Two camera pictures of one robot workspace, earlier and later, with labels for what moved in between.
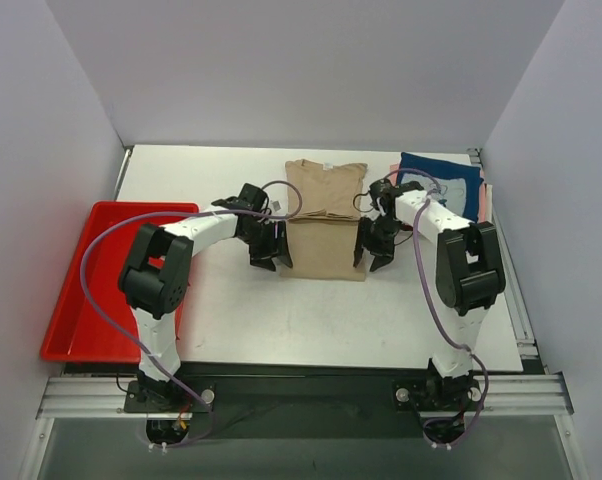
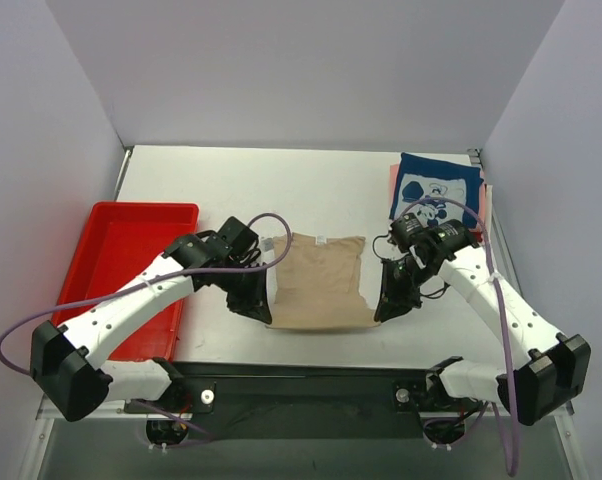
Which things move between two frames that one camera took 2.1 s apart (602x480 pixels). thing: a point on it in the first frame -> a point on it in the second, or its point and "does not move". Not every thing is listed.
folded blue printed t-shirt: x=459 y=183 does not move
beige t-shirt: x=324 y=220 -> x=316 y=286
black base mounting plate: x=303 y=401 does not move
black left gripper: x=267 y=245 -> x=248 y=288
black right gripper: x=374 y=241 -> x=398 y=282
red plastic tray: x=77 y=332 does not move
